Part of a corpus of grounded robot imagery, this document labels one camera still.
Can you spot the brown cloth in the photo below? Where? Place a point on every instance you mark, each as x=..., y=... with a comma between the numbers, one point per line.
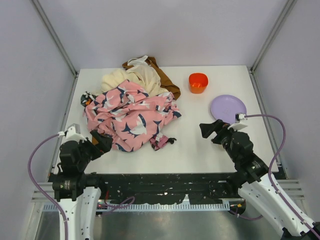
x=165, y=77

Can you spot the aluminium frame post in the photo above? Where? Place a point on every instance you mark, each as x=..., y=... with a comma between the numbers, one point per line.
x=279, y=22
x=54, y=36

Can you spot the dark patterned cloth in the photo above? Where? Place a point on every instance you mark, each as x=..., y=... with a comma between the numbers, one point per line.
x=87, y=98

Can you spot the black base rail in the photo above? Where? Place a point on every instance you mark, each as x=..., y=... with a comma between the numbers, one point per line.
x=167, y=189

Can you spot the pink shark print cloth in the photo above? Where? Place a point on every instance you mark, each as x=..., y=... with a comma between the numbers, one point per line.
x=130, y=116

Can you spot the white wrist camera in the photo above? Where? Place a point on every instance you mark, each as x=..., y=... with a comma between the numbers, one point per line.
x=240, y=122
x=72, y=133

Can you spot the pink camouflage cloth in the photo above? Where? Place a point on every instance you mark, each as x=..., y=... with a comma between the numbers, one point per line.
x=159, y=142

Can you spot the orange plastic cup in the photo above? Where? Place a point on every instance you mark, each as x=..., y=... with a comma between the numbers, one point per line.
x=198, y=82

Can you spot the purple plastic plate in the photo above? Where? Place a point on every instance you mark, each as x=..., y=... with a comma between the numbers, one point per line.
x=225, y=107

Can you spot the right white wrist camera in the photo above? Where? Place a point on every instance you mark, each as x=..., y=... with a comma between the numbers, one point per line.
x=240, y=122

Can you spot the cream cloth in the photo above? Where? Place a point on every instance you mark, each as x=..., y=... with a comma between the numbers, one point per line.
x=113, y=79

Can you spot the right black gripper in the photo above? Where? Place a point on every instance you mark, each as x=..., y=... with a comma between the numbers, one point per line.
x=219, y=133

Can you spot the left aluminium frame post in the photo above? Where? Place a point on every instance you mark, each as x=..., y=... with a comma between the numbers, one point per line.
x=54, y=36

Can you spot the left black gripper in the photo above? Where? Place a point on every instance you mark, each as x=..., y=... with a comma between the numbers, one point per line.
x=94, y=145

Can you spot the right aluminium frame post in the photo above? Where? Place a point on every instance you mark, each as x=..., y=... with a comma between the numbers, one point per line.
x=279, y=22

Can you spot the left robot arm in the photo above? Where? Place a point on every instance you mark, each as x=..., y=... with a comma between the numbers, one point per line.
x=76, y=192

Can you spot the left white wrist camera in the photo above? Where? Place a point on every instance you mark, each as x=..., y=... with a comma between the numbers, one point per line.
x=72, y=133

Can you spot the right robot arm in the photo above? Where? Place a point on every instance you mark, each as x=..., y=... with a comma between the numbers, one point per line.
x=255, y=183

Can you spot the white slotted cable duct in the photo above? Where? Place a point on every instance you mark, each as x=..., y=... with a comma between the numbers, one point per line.
x=185, y=206

